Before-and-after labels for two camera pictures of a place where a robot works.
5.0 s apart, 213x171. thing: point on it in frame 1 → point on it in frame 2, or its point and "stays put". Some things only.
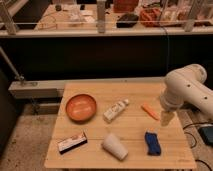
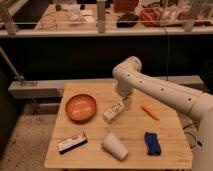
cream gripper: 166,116 → 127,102
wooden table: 117,126 stays put
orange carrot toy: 151,111 stays put
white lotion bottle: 109,114 stays put
